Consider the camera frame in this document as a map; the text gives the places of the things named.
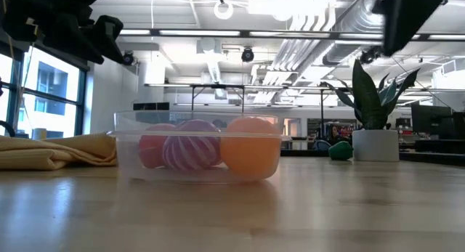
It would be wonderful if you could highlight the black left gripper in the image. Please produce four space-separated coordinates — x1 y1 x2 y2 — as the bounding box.
36 0 124 64

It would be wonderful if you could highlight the green toy bell pepper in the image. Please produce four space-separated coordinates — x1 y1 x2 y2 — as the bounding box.
328 140 354 161

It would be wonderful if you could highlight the red toy tomato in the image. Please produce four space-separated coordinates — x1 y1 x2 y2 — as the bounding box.
138 123 179 169

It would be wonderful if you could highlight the purple striped toy cabbage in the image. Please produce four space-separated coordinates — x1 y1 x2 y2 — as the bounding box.
162 119 222 172

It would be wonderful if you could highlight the orange toy fruit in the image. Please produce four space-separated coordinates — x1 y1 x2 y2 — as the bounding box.
219 116 283 181

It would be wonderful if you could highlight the clear plastic tupperware container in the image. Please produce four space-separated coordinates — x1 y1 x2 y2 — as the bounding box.
108 110 291 182

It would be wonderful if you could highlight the black track spotlight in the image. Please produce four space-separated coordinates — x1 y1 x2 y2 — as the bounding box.
240 47 255 63
121 50 135 67
359 44 386 66

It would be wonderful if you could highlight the large glass window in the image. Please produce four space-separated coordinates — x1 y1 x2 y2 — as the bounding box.
0 44 88 139

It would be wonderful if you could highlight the wide black monitor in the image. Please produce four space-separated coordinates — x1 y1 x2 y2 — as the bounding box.
411 105 453 135

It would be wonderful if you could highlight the black low cabinet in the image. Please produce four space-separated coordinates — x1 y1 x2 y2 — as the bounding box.
132 102 171 112

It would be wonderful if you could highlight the narrow black monitor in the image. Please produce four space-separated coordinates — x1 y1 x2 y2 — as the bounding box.
451 112 465 141

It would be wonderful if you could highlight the black pole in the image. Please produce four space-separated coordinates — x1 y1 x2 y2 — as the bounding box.
319 89 325 141

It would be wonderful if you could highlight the yellow folded cloth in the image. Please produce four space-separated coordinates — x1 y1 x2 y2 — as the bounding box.
0 132 118 171

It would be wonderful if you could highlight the green plant in white pot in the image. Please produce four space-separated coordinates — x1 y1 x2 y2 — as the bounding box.
319 58 421 163

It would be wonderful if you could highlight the person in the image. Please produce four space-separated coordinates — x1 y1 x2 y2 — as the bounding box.
328 123 343 146

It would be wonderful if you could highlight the black background table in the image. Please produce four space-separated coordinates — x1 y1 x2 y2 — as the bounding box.
190 84 246 114

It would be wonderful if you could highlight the silver ventilation duct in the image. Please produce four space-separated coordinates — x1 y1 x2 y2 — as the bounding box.
323 0 386 64

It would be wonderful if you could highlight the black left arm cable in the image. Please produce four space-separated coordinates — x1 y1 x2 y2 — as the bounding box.
0 120 16 137

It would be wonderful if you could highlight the white ring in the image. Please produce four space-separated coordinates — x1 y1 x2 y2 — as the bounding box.
213 0 235 20

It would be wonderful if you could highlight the overhead frame light bar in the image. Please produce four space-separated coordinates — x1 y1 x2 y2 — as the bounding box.
116 26 465 42

